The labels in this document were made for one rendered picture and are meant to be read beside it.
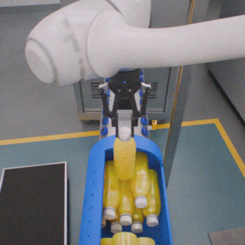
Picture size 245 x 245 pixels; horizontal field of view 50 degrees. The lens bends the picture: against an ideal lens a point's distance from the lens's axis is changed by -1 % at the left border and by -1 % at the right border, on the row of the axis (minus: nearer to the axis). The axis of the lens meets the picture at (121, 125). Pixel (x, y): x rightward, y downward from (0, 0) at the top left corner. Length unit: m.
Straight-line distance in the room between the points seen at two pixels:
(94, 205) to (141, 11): 0.55
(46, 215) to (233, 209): 1.42
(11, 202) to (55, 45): 1.86
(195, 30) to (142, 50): 0.07
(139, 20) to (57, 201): 1.71
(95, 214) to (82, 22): 0.55
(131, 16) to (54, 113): 2.49
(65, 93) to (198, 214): 1.95
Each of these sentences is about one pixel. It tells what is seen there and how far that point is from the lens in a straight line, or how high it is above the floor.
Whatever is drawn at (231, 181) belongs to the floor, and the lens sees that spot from 2.47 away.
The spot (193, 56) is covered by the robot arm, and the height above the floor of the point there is 1.73.
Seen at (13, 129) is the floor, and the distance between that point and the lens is 2.89.
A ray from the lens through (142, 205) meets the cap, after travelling 0.92.
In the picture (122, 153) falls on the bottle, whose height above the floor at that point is 1.30.
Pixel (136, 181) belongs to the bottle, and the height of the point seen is 1.14.
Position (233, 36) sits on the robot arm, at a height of 1.76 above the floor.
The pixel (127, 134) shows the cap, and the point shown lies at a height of 1.36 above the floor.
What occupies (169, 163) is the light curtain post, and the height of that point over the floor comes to 0.34.
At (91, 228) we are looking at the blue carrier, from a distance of 0.79.
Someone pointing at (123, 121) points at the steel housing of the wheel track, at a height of 0.93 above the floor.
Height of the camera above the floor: 1.92
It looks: 45 degrees down
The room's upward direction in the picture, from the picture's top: straight up
